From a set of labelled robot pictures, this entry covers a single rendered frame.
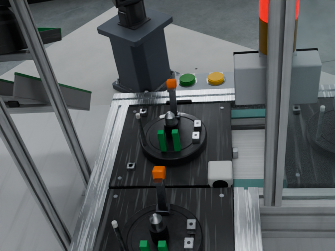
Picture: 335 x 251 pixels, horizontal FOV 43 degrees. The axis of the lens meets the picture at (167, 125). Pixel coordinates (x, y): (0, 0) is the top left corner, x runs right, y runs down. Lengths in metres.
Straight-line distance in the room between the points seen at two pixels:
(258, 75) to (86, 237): 0.42
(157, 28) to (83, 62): 0.38
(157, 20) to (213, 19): 2.18
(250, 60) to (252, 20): 2.63
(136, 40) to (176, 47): 0.35
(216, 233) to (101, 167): 0.29
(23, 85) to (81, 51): 0.72
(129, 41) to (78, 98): 0.22
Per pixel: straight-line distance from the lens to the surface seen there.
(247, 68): 0.62
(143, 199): 0.81
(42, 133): 1.20
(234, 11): 3.39
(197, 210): 0.78
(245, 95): 0.65
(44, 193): 0.76
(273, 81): 0.60
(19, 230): 1.00
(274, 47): 0.57
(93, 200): 0.86
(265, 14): 0.58
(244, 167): 0.92
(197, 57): 1.34
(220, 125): 0.93
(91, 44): 1.51
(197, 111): 0.97
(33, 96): 0.81
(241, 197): 0.81
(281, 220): 0.84
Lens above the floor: 1.60
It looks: 42 degrees down
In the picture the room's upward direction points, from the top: 10 degrees counter-clockwise
